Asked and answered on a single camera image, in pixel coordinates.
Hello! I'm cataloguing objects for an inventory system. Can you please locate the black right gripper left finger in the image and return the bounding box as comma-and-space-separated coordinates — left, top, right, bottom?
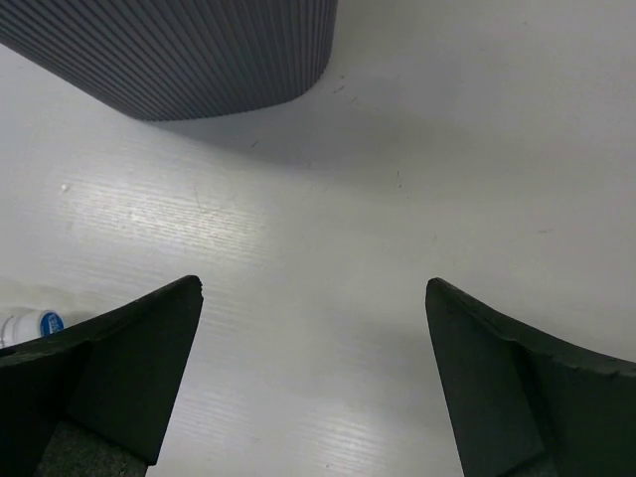
1, 275, 204, 476

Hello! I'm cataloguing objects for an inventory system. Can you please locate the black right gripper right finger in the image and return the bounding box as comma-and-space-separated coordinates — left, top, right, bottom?
425, 278, 635, 476

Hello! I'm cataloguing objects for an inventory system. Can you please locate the blue label plastic bottle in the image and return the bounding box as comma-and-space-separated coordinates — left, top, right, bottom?
1, 308, 65, 349

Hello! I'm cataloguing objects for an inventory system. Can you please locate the grey mesh waste bin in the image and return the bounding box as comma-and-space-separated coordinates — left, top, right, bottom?
1, 1, 338, 121

